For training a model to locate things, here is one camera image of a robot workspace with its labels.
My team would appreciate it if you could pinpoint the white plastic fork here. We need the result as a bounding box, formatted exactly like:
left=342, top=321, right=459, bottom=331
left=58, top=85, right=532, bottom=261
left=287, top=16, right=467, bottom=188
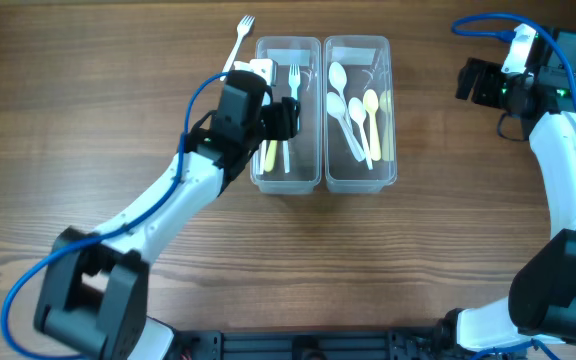
left=257, top=140, right=267, bottom=175
left=282, top=141, right=291, bottom=174
left=223, top=15, right=255, bottom=72

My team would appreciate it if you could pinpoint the yellow plastic fork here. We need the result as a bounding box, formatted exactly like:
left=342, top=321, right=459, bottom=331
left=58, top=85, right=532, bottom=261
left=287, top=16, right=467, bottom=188
left=264, top=140, right=278, bottom=172

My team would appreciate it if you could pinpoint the clear plastic container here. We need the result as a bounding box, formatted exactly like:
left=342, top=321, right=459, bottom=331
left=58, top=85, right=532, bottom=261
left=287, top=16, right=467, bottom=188
left=250, top=36, right=323, bottom=195
left=323, top=35, right=397, bottom=193

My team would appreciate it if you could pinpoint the white plastic spoon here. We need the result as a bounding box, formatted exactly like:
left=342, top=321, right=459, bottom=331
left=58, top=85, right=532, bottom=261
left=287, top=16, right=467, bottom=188
left=328, top=62, right=352, bottom=126
left=326, top=92, right=365, bottom=162
left=348, top=97, right=373, bottom=170

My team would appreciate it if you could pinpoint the yellow plastic spoon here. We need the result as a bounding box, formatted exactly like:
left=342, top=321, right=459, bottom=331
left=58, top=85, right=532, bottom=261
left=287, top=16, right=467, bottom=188
left=363, top=89, right=382, bottom=161

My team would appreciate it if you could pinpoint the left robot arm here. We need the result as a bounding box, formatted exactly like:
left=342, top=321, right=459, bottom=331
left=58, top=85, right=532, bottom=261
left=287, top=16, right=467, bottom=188
left=34, top=59, right=300, bottom=359

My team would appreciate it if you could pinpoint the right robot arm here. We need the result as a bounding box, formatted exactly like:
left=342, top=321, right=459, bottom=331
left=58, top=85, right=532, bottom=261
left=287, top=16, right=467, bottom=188
left=430, top=17, right=576, bottom=359

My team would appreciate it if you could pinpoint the right blue cable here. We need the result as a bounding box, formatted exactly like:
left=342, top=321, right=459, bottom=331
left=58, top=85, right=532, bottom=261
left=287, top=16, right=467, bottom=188
left=450, top=12, right=576, bottom=360

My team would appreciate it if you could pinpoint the blue cable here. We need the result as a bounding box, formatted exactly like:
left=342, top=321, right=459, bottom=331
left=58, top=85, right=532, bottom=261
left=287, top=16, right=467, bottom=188
left=0, top=71, right=232, bottom=360
left=450, top=12, right=576, bottom=360

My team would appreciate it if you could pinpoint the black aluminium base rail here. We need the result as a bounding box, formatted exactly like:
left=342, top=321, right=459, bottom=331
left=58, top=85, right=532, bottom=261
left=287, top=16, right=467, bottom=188
left=165, top=328, right=471, bottom=360

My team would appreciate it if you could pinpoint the left blue cable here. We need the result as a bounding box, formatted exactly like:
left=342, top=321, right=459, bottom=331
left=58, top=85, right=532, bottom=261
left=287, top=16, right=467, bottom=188
left=0, top=71, right=232, bottom=360

